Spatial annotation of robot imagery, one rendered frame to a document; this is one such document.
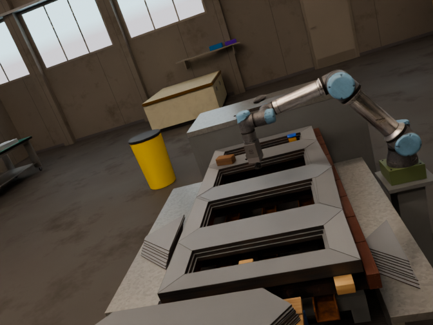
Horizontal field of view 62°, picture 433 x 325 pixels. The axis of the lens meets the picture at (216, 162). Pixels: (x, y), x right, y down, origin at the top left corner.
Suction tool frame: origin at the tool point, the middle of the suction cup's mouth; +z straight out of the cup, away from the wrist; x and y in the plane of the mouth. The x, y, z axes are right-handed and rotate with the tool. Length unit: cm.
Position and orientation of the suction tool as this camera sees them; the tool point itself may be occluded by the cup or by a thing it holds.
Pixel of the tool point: (258, 167)
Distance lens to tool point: 197.4
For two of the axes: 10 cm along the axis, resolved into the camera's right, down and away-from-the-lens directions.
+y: -3.2, 4.2, -8.5
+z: 3.0, 9.0, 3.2
